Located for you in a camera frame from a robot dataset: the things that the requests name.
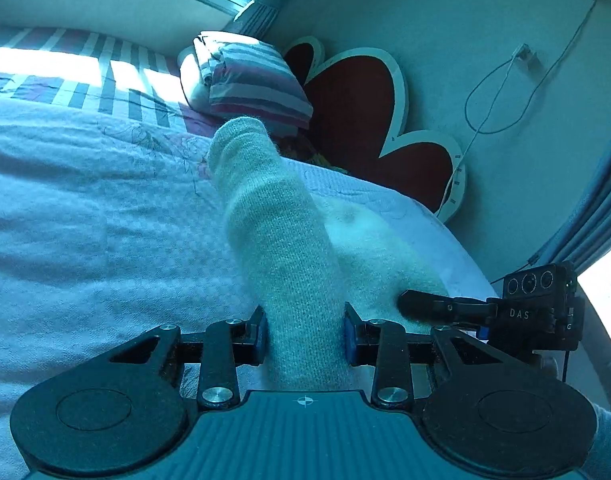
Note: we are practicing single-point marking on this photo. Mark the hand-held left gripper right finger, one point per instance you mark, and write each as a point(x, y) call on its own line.
point(349, 337)

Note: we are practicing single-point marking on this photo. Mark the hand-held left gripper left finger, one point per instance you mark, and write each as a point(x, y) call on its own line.
point(260, 336)

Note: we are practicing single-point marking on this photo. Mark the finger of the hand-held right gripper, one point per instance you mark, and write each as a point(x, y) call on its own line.
point(450, 306)

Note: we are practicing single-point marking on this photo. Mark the cream knitted sweater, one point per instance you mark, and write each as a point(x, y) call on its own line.
point(290, 260)

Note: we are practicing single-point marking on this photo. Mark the person's right forearm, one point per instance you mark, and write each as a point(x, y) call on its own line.
point(610, 445)

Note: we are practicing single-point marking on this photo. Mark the bright side window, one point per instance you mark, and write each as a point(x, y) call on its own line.
point(608, 300)

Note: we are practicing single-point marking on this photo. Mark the blue side curtain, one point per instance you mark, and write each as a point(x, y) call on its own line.
point(590, 200)

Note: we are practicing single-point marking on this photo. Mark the dark floral pillow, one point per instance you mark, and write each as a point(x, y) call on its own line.
point(310, 152)

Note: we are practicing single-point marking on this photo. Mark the floral bed blanket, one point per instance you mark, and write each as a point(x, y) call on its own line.
point(100, 220)

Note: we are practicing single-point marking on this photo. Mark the red heart-shaped headboard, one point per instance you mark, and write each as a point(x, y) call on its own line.
point(355, 105)

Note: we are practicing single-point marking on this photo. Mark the striped folded pillow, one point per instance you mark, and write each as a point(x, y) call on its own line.
point(250, 80)

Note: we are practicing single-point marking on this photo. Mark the striped bed sheet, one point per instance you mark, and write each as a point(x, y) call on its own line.
point(80, 65)

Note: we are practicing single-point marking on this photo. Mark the tied blue curtain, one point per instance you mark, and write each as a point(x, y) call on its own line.
point(268, 7)

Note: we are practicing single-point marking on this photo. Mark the wall socket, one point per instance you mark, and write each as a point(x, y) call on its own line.
point(526, 55)

